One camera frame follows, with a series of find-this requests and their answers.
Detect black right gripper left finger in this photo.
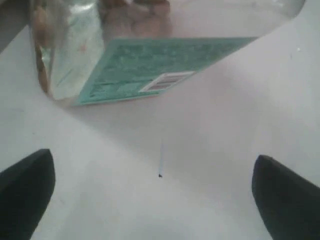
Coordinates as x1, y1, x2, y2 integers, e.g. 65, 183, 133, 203
0, 148, 55, 240

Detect clear nut jar gold lid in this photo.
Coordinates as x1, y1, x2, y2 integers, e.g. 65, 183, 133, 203
29, 0, 305, 106

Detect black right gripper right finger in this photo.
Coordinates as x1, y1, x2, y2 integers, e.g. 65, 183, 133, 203
251, 155, 320, 240

